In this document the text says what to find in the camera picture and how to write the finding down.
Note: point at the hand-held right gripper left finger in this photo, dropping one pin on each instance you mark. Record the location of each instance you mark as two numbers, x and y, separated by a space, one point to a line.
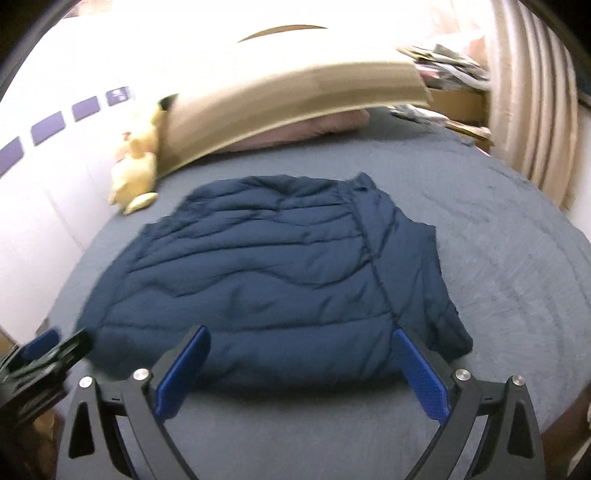
182 369

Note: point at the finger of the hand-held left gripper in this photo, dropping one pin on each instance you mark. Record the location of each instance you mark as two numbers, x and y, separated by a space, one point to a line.
71 350
41 344

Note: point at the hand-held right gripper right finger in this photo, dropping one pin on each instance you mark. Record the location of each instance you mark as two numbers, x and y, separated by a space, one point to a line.
422 374

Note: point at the navy puffer jacket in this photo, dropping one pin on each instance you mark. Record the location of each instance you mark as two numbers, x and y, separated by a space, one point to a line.
277 267

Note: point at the pile of clothes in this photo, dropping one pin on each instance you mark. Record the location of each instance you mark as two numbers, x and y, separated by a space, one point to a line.
448 64

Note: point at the brown cardboard box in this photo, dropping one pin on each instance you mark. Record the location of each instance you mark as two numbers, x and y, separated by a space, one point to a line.
7 337

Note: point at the white wardrobe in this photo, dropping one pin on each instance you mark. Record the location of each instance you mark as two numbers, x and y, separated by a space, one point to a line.
46 221

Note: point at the grey bed sheet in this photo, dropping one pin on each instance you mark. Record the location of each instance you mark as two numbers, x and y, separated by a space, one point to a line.
498 254

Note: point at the yellow plush toy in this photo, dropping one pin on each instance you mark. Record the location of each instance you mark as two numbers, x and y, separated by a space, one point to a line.
134 175

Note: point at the purple printed wardrobe panel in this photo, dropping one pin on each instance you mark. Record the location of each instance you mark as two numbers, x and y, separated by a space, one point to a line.
119 96

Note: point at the white patterned cloth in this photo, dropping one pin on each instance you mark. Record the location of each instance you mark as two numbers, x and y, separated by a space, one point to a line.
415 113

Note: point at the pink pillow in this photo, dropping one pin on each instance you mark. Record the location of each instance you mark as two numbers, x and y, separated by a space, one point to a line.
304 129

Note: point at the beige wooden board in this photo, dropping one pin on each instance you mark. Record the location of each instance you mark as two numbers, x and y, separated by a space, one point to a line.
300 97

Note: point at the beige curtain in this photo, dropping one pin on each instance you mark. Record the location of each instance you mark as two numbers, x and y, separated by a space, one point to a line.
531 92

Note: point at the brown arched headboard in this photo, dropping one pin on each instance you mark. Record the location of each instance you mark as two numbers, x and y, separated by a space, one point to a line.
281 33

